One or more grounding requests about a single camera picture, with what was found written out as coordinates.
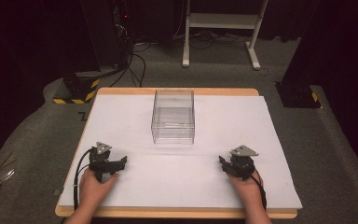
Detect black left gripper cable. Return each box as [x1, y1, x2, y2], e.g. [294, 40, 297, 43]
[72, 147, 93, 213]

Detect clear plastic box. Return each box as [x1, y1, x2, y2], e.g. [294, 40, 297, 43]
[150, 88, 196, 146]

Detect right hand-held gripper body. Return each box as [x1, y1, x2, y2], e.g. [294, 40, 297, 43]
[228, 145, 260, 181]

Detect wooden table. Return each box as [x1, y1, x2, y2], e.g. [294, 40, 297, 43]
[54, 87, 298, 219]

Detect person's left hand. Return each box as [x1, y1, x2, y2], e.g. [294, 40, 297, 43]
[78, 168, 119, 213]

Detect black floor cables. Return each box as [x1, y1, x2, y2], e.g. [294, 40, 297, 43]
[109, 42, 147, 89]

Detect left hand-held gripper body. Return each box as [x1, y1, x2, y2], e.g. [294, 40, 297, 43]
[88, 141, 117, 183]

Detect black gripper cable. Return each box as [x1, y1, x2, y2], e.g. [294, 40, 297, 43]
[249, 169, 268, 210]
[72, 147, 93, 213]

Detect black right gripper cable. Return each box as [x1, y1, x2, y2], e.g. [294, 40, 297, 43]
[249, 169, 268, 210]

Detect dark curtain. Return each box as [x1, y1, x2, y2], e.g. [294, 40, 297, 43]
[281, 0, 358, 185]

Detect white metal stand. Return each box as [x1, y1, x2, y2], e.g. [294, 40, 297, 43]
[182, 0, 270, 71]

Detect white table mat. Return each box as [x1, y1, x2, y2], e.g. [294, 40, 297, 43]
[58, 93, 304, 210]

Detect person's right hand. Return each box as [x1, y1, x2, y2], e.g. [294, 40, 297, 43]
[226, 169, 265, 213]

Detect black yellow striped stand base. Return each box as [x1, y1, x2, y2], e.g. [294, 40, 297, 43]
[52, 70, 102, 105]

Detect black computer tower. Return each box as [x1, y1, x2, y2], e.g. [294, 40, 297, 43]
[110, 0, 135, 70]

